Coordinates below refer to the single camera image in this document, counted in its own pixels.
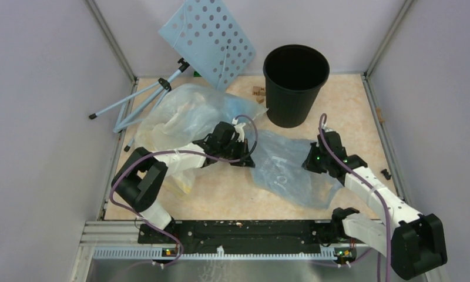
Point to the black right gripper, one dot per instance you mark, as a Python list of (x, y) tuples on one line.
[(308, 163)]

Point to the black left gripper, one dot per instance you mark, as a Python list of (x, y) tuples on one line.
[(244, 147)]

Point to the light blue trash bag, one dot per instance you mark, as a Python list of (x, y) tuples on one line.
[(278, 169)]

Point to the translucent yellowish trash bag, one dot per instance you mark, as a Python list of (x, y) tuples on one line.
[(189, 113)]

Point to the black plastic trash bin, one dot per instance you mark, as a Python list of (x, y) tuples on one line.
[(294, 75)]

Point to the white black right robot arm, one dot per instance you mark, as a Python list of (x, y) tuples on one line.
[(413, 243)]

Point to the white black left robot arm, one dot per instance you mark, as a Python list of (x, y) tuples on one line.
[(140, 179)]

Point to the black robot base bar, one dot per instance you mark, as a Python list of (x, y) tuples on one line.
[(247, 236)]

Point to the small wooden blocks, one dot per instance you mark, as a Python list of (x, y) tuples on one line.
[(260, 94)]

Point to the small black clip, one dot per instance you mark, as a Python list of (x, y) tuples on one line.
[(386, 174)]

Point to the light blue tripod legs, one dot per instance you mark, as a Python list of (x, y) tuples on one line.
[(162, 87)]

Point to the light blue perforated stand plate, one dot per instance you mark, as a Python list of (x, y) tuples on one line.
[(208, 40)]

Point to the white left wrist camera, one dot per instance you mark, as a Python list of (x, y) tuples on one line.
[(239, 128)]

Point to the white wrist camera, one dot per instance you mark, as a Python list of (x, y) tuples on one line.
[(239, 128), (325, 128)]

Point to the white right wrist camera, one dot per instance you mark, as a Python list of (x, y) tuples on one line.
[(325, 128)]

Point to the white slotted cable duct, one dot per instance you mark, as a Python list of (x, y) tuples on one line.
[(159, 253)]

